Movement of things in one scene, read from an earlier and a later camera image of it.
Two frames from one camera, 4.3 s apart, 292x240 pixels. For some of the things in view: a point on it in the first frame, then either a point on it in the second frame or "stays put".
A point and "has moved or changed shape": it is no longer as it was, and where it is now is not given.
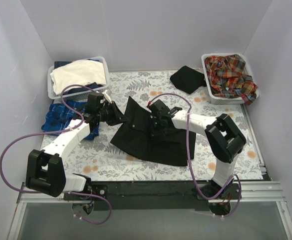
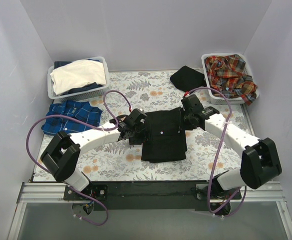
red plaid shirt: [226, 79] stays put
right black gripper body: [155, 127] -> [185, 122]
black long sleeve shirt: [135, 136] has moved or changed shape
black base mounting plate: [154, 195] stays put
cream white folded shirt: [77, 72] stays put
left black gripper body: [115, 114] -> [136, 139]
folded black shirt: [188, 79] stays put
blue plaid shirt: [58, 117] stays put
